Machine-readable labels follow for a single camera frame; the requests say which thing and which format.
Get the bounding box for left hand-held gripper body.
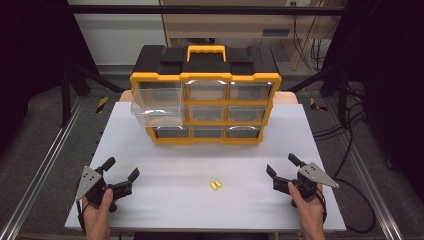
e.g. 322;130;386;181
75;165;134;214

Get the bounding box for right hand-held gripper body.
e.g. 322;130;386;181
272;161;340;208

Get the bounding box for large clear plastic drawer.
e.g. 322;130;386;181
130;81;185;129

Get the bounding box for yellow black organizer cabinet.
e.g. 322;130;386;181
129;44;283;146

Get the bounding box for person's left hand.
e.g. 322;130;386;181
81;188;115;232

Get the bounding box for person's right hand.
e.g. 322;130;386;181
287;181;327;232

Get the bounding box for yellow black hazard tape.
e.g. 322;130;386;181
309;97;328;113
95;96;110;114

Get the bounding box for set of small clear drawers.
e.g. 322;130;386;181
153;79;275;140

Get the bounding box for black metal stand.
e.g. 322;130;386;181
285;61;352;128
59;58;125;128

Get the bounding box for black curtain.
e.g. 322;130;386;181
328;0;424;183
0;0;78;153

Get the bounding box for white cabinet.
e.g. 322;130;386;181
66;0;168;66

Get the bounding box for wooden cabinet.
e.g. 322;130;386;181
159;0;348;72

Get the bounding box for dark horizontal metal bar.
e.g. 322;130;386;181
65;4;349;17

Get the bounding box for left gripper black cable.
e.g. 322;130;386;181
76;199;88;236

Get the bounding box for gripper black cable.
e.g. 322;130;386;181
76;199;88;236
316;186;329;225

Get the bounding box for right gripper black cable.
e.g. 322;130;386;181
316;186;329;225

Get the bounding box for bundle of black floor cables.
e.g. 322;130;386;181
311;79;378;234

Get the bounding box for aluminium floor rail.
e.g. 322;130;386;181
0;95;86;240
324;98;405;240

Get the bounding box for hanging cables by cabinet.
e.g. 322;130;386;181
291;14;338;72

